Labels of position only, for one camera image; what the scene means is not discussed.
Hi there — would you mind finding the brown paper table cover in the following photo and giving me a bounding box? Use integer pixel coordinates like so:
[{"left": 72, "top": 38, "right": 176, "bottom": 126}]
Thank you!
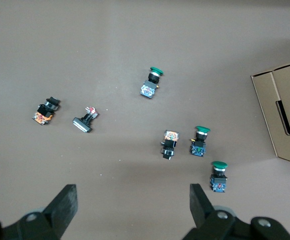
[{"left": 0, "top": 0, "right": 290, "bottom": 240}]

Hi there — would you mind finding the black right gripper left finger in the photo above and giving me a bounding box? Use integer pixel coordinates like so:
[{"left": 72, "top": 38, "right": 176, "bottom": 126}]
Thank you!
[{"left": 0, "top": 184, "right": 78, "bottom": 240}]

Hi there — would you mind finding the black square flat push button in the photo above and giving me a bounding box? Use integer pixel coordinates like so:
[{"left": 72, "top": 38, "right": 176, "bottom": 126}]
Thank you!
[{"left": 72, "top": 106, "right": 100, "bottom": 134}]

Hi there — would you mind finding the brown cardboard box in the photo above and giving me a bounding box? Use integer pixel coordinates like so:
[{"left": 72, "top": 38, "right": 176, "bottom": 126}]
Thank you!
[{"left": 250, "top": 58, "right": 290, "bottom": 166}]

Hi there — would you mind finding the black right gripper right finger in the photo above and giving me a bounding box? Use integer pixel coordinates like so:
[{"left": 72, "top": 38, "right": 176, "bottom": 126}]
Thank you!
[{"left": 184, "top": 183, "right": 290, "bottom": 240}]

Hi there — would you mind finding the green mushroom push button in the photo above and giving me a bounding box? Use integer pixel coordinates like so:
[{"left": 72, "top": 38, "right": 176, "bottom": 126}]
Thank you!
[
  {"left": 139, "top": 66, "right": 165, "bottom": 100},
  {"left": 189, "top": 125, "right": 211, "bottom": 158},
  {"left": 209, "top": 161, "right": 229, "bottom": 194}
]

